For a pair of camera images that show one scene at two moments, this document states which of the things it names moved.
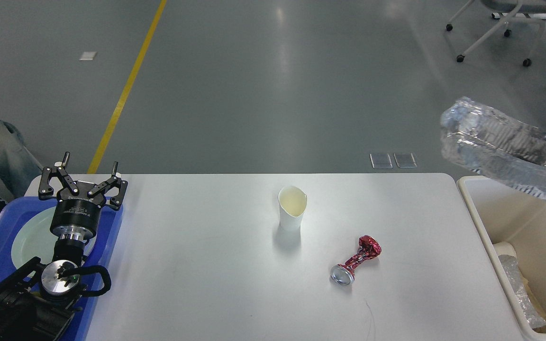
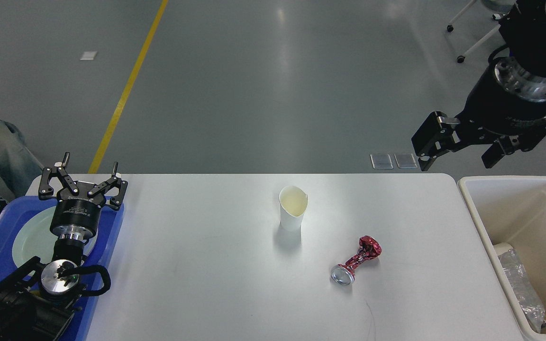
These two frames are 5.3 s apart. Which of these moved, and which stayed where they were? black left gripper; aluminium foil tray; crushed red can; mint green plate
Moved: aluminium foil tray
Stayed: crushed red can; mint green plate; black left gripper
